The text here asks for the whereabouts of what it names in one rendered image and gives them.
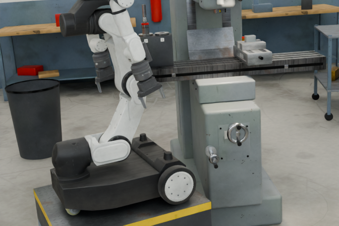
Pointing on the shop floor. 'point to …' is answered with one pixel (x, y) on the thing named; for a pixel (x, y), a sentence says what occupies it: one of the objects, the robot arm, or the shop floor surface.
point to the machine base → (250, 219)
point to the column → (181, 96)
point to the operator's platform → (124, 212)
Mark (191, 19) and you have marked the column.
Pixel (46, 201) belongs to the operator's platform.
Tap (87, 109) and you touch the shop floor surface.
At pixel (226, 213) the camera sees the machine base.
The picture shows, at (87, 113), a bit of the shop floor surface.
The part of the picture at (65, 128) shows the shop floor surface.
